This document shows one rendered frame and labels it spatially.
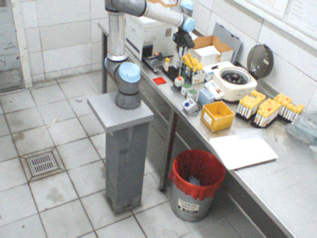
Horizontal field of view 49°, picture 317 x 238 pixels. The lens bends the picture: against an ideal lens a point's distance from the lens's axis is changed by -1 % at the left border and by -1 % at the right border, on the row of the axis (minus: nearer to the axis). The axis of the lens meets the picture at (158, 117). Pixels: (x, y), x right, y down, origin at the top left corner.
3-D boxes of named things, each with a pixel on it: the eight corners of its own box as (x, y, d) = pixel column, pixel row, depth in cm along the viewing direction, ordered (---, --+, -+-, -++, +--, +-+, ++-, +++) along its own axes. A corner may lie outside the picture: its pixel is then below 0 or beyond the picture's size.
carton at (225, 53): (179, 58, 256) (181, 39, 246) (210, 51, 268) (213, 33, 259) (197, 75, 240) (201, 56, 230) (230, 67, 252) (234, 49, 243)
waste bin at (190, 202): (156, 196, 266) (161, 155, 238) (195, 180, 282) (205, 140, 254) (182, 235, 241) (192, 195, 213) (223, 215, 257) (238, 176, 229)
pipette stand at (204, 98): (194, 103, 214) (197, 90, 208) (204, 100, 217) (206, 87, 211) (204, 112, 208) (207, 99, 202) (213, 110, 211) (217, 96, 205)
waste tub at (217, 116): (199, 118, 203) (202, 105, 197) (218, 113, 208) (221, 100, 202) (212, 133, 194) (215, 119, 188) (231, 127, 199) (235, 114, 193)
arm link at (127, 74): (124, 96, 189) (125, 74, 181) (113, 83, 198) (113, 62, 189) (143, 90, 195) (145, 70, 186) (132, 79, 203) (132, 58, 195)
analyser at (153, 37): (124, 44, 264) (125, 6, 245) (155, 39, 276) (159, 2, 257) (142, 64, 244) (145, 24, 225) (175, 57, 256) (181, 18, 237)
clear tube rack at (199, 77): (175, 69, 243) (176, 60, 239) (187, 66, 247) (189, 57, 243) (191, 85, 230) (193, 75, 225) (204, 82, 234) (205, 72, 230)
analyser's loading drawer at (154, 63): (140, 57, 248) (140, 50, 244) (148, 55, 250) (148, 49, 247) (154, 71, 234) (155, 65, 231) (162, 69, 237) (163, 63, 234)
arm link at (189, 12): (177, 0, 200) (189, -2, 204) (174, 18, 207) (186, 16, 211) (185, 5, 195) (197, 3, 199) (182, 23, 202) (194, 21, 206)
